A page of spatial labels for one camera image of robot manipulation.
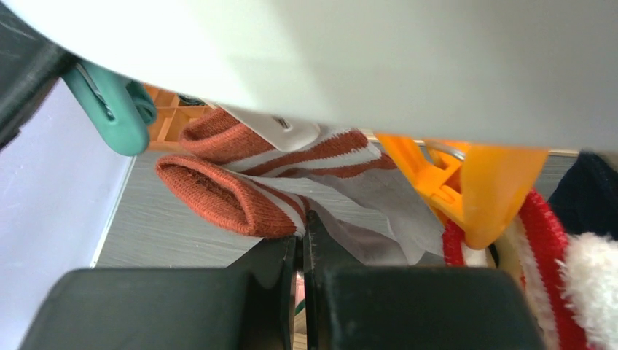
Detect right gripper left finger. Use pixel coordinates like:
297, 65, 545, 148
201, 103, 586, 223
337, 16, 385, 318
21, 238, 297, 349

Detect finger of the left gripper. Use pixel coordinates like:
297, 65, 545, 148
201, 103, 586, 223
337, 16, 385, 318
1, 4, 77, 148

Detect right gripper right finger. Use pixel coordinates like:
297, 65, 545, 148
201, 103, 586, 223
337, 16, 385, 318
302, 211, 545, 349

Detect grey beige sock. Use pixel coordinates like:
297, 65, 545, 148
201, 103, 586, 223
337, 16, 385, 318
179, 109, 444, 265

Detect red white striped sock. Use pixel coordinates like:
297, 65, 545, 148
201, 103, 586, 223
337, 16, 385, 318
156, 155, 310, 238

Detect navy sock red cuff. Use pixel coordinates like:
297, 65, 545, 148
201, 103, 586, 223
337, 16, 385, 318
442, 188, 618, 350

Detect white plastic clip hanger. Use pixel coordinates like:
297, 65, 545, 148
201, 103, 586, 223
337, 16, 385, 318
0, 0, 618, 251

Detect navy blue sock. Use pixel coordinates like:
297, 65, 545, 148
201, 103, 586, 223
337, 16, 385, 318
547, 152, 617, 241

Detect orange wooden compartment tray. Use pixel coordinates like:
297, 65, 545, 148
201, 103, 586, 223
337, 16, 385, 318
144, 85, 214, 152

